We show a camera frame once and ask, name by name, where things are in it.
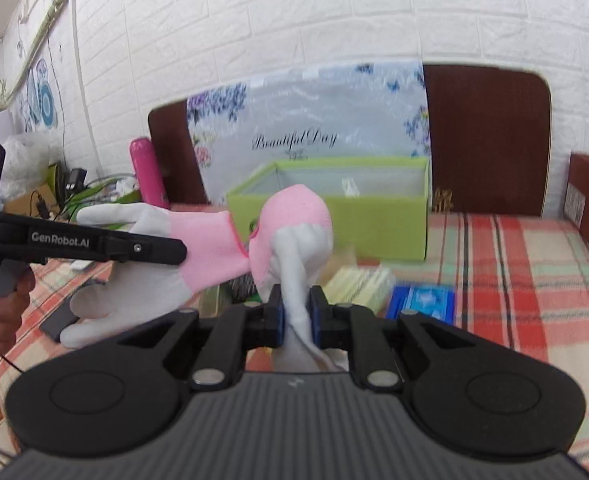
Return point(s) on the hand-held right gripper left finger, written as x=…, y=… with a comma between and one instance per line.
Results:
x=278, y=322

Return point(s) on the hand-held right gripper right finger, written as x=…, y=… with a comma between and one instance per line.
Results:
x=316, y=322

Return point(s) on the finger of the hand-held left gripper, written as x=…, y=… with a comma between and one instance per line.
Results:
x=149, y=251

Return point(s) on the pink and white glove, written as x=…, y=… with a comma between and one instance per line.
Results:
x=209, y=240
x=299, y=210

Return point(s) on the green cardboard box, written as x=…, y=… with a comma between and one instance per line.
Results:
x=374, y=225

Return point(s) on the person's left hand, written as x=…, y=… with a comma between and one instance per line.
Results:
x=4, y=320

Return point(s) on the black plug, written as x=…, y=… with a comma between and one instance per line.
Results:
x=42, y=206

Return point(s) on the tan cardboard box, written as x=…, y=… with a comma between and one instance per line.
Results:
x=22, y=205

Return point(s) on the pale yellow-green packet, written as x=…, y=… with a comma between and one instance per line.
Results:
x=359, y=285

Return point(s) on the small green box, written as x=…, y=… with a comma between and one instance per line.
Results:
x=124, y=197

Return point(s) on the black charger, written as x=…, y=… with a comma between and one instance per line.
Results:
x=77, y=180

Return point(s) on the small white carton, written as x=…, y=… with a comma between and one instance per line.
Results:
x=127, y=185

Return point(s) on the pink bottle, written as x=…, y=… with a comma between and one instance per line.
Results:
x=147, y=175

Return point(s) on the black flat device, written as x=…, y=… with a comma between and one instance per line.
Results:
x=59, y=322

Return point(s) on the white plastic bag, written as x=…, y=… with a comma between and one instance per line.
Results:
x=24, y=160

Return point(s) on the blue packet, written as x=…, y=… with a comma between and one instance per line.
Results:
x=424, y=302

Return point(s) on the potted plant in white vase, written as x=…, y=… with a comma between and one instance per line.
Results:
x=0, y=115

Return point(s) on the red plaid blanket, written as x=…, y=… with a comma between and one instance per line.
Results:
x=499, y=285

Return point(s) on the floral plastic sheet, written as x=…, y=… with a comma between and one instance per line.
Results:
x=324, y=110

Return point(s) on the brown wooden headboard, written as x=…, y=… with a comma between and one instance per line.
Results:
x=489, y=150

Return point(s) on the blue wall sticker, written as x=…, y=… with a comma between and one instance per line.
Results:
x=42, y=97

